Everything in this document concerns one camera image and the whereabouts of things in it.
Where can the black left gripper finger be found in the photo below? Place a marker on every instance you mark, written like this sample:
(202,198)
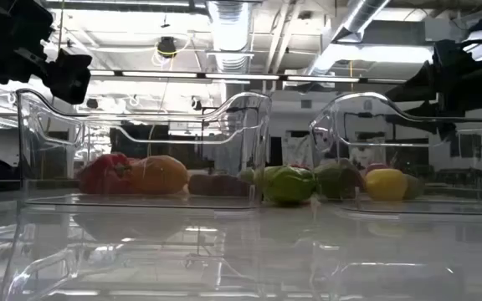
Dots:
(70,77)

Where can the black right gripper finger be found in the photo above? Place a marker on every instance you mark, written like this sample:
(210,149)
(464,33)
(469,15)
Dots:
(425,121)
(421,90)

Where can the red tomato green stem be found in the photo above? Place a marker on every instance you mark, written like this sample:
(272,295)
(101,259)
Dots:
(375,168)

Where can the yellow lemon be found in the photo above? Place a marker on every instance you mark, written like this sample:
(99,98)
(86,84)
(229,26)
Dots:
(385,185)

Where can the dark red apple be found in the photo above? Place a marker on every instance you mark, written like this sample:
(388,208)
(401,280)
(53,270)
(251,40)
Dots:
(355,182)

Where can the green avocado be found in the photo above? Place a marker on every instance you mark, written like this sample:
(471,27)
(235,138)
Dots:
(331,180)

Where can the red bell pepper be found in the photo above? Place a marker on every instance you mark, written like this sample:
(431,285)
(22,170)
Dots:
(105,173)
(300,166)

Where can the clear plastic basket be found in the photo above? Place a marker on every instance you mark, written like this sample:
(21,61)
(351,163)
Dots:
(36,138)
(329,125)

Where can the orange bell pepper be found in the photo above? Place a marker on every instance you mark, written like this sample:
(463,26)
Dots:
(159,175)

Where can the long green pepper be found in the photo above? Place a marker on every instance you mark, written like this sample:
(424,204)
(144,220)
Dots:
(289,185)

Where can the overhead light bar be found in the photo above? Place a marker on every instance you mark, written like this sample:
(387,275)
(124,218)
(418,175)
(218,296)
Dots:
(241,76)

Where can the dark purple eggplant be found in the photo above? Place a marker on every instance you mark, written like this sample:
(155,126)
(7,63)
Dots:
(218,185)

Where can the silver ceiling duct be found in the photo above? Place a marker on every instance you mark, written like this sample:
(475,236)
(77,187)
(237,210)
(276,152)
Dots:
(229,33)
(350,25)

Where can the black overhead camera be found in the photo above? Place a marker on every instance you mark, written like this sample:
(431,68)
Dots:
(166,47)

